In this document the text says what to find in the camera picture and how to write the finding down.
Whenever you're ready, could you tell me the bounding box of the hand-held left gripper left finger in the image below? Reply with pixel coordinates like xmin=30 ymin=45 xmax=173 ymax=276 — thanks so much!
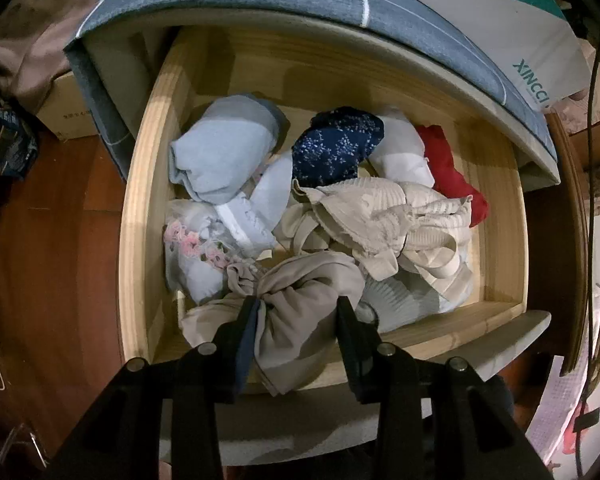
xmin=45 ymin=296 xmax=261 ymax=480

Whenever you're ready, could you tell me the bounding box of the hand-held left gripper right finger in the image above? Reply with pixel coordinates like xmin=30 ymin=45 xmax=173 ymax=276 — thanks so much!
xmin=336 ymin=296 xmax=556 ymax=480

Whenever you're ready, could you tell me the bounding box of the beige underwear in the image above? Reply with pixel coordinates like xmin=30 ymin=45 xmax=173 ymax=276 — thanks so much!
xmin=181 ymin=252 xmax=367 ymax=396

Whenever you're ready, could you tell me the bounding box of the cream lace bra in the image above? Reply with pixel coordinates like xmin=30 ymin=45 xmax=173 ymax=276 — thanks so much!
xmin=272 ymin=177 xmax=476 ymax=293

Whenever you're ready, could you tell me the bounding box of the red underwear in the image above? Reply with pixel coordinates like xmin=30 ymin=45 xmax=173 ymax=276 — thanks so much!
xmin=414 ymin=124 xmax=490 ymax=228

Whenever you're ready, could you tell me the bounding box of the wooden drawer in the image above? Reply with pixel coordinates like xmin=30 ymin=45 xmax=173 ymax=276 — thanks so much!
xmin=117 ymin=25 xmax=553 ymax=461

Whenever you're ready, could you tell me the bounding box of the pale grey ribbed underwear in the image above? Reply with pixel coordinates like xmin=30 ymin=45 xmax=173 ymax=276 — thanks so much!
xmin=355 ymin=255 xmax=473 ymax=333

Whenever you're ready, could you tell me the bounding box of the white floral lace underwear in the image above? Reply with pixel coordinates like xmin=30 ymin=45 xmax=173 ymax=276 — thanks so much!
xmin=164 ymin=199 xmax=261 ymax=306

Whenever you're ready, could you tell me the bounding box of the light blue white-waistband underwear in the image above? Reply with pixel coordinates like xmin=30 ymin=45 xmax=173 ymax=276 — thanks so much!
xmin=215 ymin=152 xmax=296 ymax=261

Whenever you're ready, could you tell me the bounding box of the light blue rolled underwear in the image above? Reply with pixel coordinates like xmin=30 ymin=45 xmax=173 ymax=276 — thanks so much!
xmin=169 ymin=92 xmax=289 ymax=206

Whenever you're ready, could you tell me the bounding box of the navy floral underwear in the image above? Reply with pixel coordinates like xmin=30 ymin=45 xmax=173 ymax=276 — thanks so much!
xmin=291 ymin=106 xmax=385 ymax=188

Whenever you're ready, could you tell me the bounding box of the white rolled underwear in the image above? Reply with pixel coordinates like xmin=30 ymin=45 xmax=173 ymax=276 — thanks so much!
xmin=367 ymin=107 xmax=436 ymax=188

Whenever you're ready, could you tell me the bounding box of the white pink gridded sheet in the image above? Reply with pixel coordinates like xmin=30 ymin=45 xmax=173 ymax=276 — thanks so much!
xmin=532 ymin=355 xmax=598 ymax=468

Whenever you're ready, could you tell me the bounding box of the red cloth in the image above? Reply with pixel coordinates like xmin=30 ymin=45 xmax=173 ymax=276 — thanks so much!
xmin=564 ymin=405 xmax=600 ymax=456

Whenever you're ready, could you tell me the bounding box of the brown cardboard box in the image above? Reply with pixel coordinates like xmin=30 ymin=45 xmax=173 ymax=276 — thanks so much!
xmin=34 ymin=67 xmax=103 ymax=142

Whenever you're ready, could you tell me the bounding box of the blue packet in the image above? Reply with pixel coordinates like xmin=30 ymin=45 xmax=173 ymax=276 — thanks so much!
xmin=0 ymin=107 xmax=38 ymax=181

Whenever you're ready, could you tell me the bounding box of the pink cloth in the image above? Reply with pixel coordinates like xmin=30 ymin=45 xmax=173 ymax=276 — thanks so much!
xmin=550 ymin=40 xmax=600 ymax=133

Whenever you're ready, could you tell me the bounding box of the white cardboard box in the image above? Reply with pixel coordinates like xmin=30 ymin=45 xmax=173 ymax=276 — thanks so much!
xmin=340 ymin=0 xmax=588 ymax=116

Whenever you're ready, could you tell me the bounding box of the brown patterned blanket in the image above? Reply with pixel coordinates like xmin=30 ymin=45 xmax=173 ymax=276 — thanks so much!
xmin=0 ymin=0 xmax=146 ymax=116

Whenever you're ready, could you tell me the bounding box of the metal wire hanger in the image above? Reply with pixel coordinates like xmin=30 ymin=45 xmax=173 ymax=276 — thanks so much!
xmin=0 ymin=422 xmax=48 ymax=468

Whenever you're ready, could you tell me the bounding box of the black cable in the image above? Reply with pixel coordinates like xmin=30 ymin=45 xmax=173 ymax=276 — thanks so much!
xmin=570 ymin=25 xmax=600 ymax=480

